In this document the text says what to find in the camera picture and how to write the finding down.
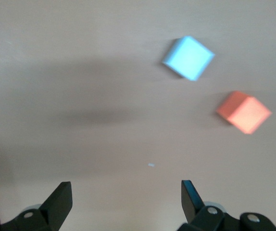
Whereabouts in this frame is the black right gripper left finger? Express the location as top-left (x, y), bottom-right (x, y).
top-left (0, 180), bottom-right (73, 231)

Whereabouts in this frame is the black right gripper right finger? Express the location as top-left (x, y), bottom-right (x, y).
top-left (180, 180), bottom-right (276, 231)

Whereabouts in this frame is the orange foam cube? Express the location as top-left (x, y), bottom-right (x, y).
top-left (215, 90), bottom-right (273, 135)

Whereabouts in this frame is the brown table cover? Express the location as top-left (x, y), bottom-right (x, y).
top-left (0, 0), bottom-right (276, 231)

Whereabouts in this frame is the blue foam cube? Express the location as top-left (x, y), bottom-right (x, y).
top-left (161, 35), bottom-right (215, 82)

